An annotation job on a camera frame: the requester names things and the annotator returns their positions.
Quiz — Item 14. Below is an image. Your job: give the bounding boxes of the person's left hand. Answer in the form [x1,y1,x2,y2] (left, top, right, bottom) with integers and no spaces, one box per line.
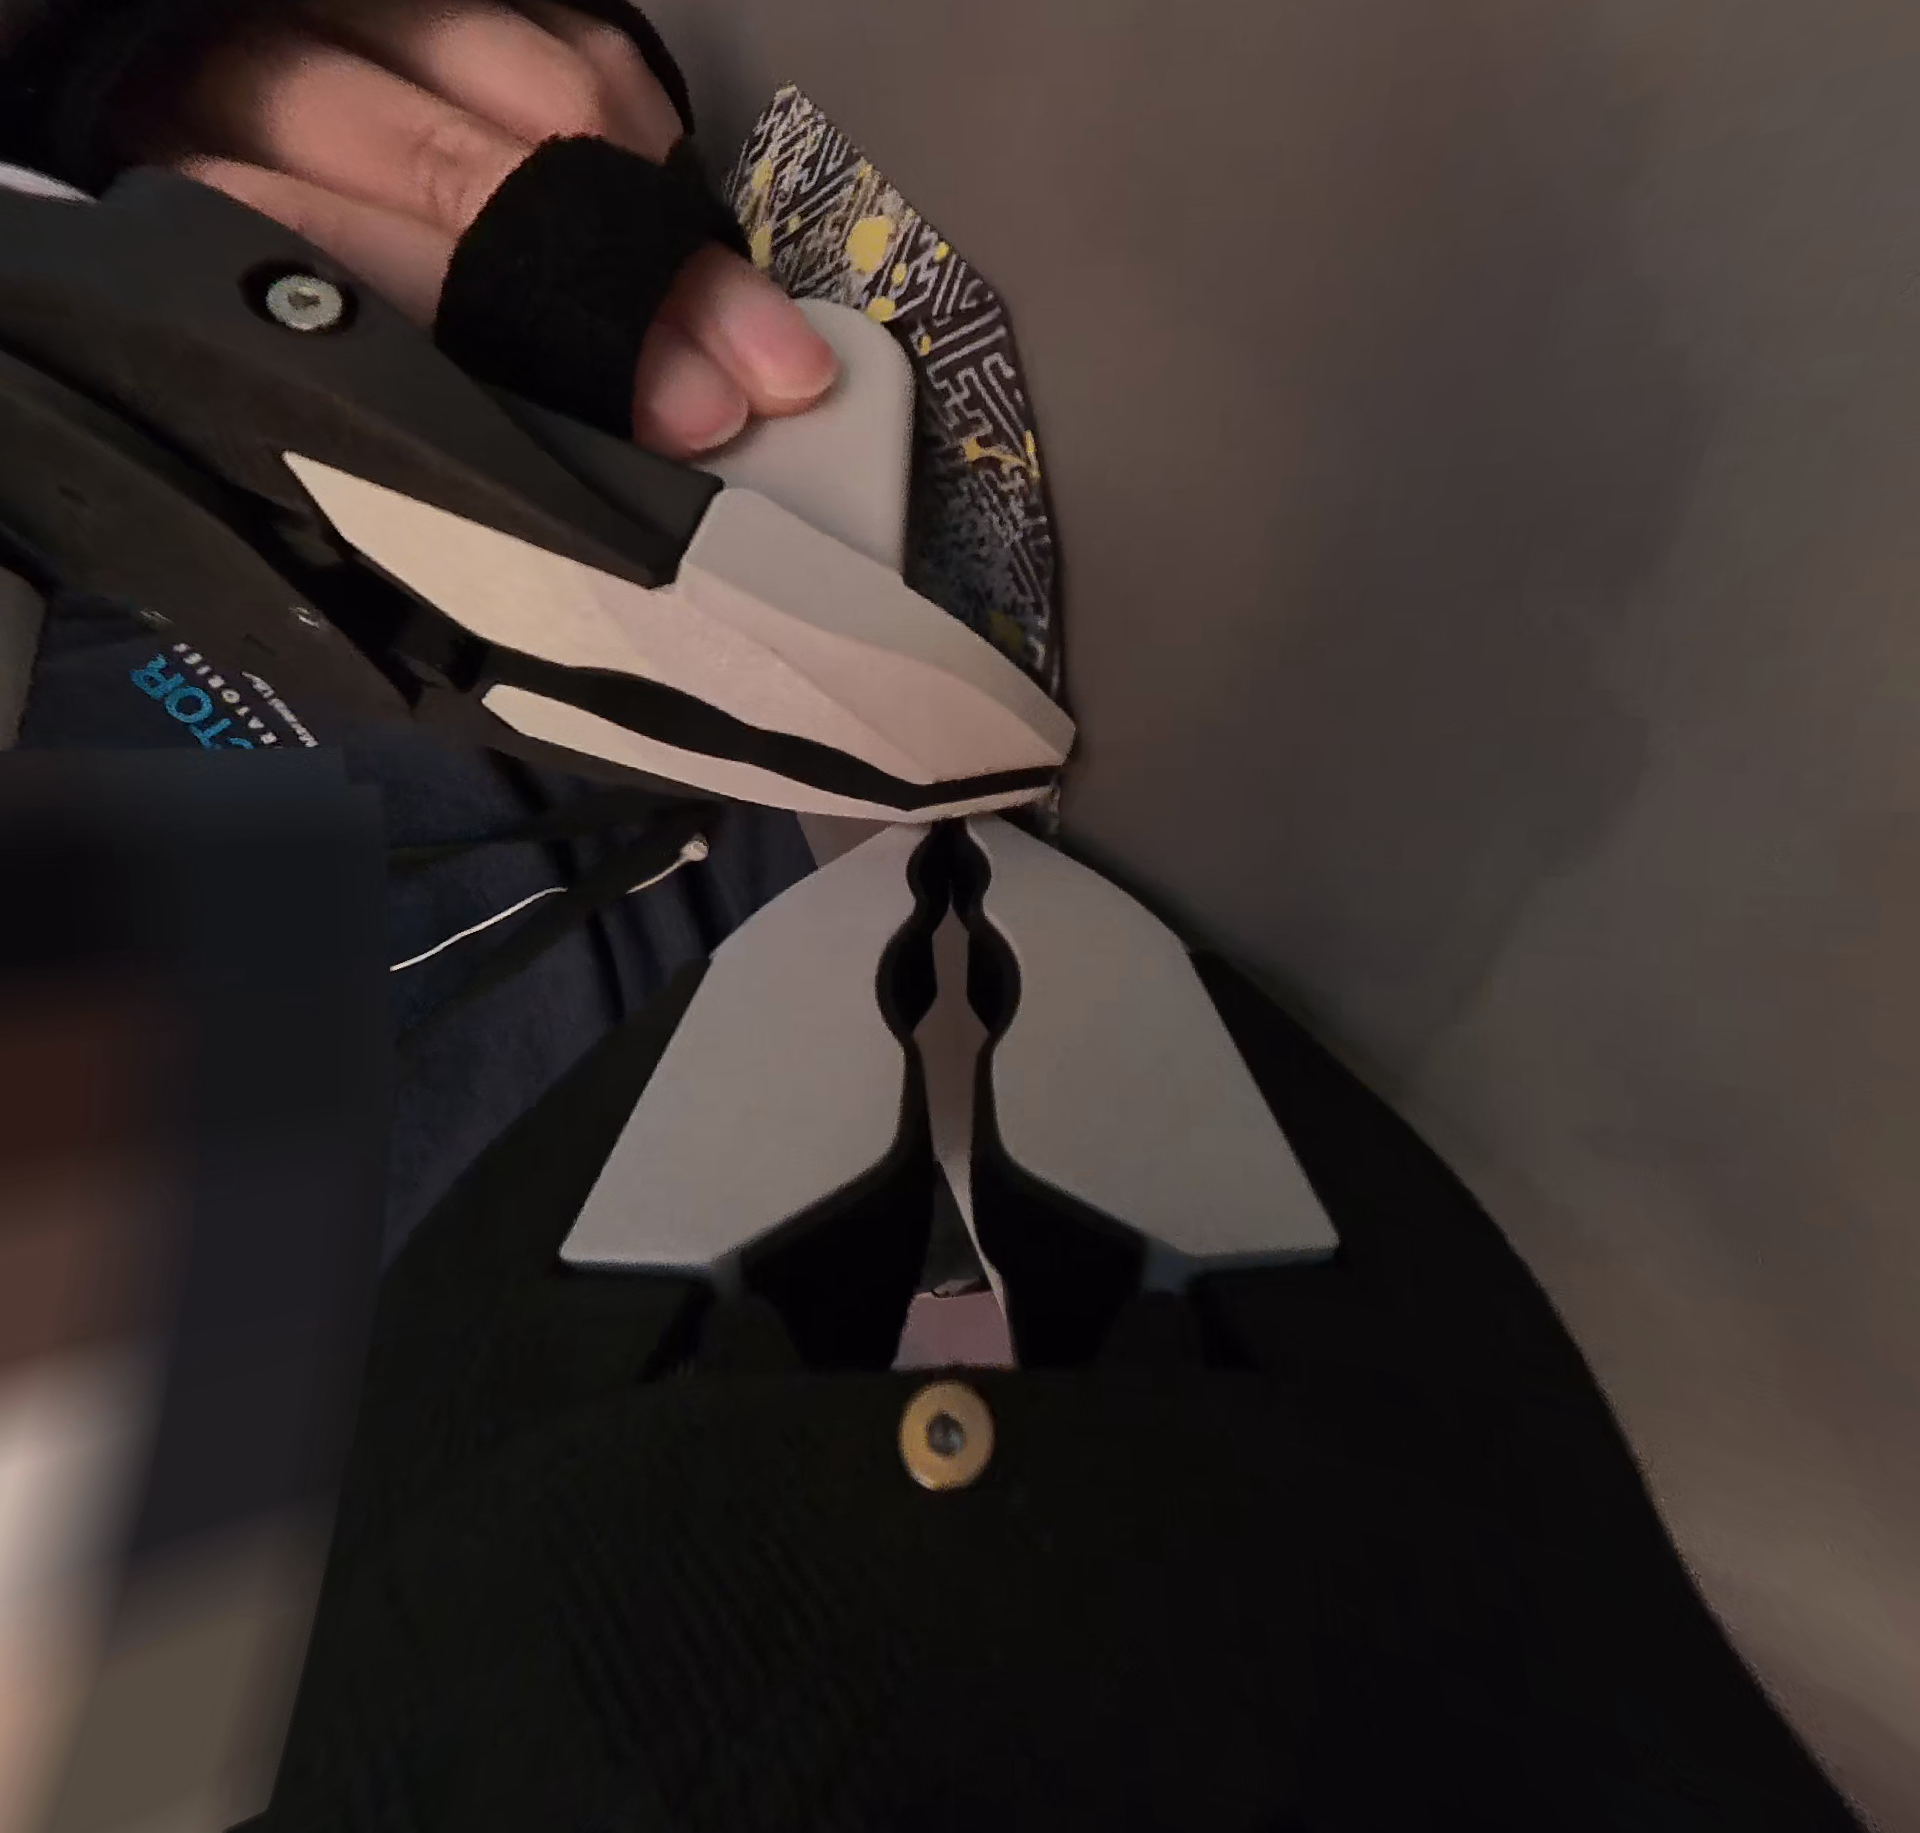
[181,0,843,461]

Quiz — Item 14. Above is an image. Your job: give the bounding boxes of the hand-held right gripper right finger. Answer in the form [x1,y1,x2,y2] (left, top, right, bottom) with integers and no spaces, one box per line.
[958,816,1340,1287]

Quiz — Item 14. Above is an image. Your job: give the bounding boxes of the dark patterned origami paper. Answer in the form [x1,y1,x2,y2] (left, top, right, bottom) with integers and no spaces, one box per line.
[726,86,1074,835]

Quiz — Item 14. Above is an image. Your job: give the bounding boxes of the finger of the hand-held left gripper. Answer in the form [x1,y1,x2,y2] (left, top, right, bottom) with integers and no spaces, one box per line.
[285,451,1076,784]
[481,682,1055,825]

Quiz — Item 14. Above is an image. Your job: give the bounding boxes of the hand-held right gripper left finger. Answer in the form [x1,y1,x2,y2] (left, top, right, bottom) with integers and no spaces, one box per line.
[561,825,923,1277]

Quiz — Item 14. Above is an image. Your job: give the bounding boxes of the thin white cable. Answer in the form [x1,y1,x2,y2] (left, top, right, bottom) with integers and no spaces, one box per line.
[388,833,710,974]

